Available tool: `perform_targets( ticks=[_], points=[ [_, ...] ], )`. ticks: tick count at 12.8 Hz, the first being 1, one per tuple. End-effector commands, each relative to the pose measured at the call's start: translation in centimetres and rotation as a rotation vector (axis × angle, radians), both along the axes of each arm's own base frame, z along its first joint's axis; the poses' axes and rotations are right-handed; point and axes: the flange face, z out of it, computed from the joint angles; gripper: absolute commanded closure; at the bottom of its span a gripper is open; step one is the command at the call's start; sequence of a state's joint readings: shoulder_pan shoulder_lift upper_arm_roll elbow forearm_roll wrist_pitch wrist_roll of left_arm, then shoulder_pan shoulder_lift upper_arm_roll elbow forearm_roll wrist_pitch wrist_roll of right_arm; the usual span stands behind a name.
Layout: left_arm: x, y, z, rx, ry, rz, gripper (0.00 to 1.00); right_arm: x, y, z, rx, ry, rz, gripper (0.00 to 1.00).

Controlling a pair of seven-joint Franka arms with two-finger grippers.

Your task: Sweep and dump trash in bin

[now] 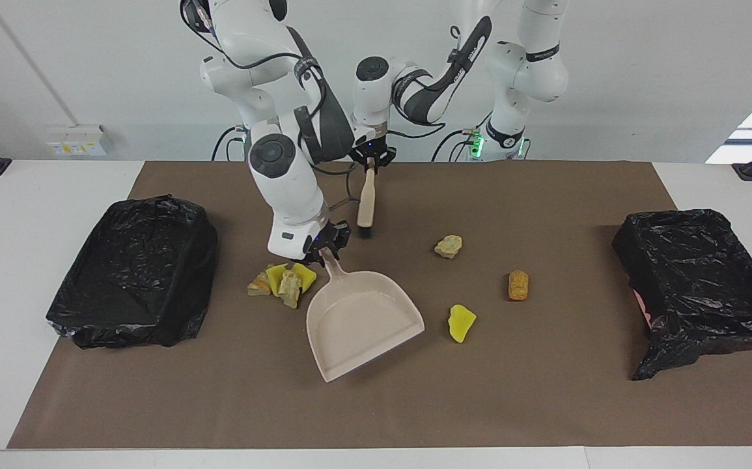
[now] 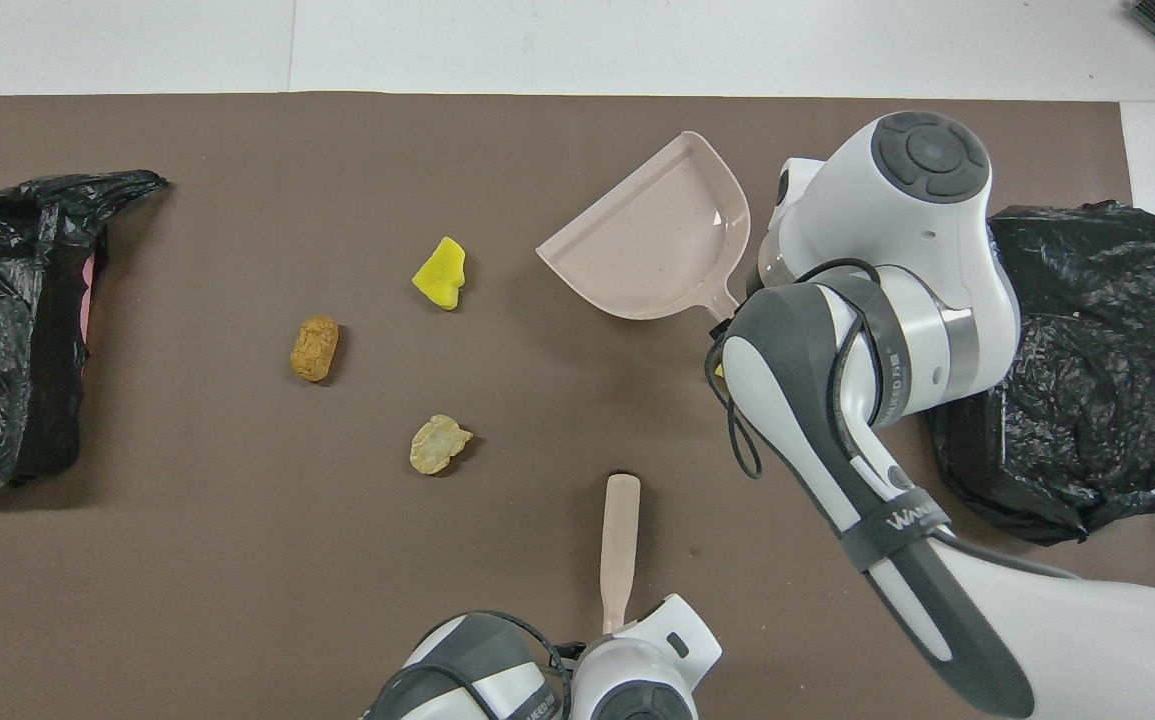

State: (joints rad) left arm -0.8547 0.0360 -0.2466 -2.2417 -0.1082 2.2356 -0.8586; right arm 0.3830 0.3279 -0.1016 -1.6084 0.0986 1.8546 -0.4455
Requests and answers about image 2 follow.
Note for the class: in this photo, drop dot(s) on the beige plastic dustpan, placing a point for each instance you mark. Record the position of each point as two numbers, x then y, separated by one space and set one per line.
647 240

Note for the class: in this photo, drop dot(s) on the beige foam chunk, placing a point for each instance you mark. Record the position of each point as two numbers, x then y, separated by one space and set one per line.
435 447

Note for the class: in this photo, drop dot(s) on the beige hand brush black bristles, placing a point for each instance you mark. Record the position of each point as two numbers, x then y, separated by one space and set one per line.
620 540

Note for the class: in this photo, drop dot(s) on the brown bread-like lump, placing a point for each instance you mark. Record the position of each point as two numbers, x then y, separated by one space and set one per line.
314 350

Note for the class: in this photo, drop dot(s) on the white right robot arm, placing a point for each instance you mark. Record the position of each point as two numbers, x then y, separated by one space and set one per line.
887 230

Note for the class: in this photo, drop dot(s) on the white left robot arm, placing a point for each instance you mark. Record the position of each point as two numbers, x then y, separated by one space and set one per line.
637 670

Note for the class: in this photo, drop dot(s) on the brown paper table mat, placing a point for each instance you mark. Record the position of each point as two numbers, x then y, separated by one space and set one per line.
237 600

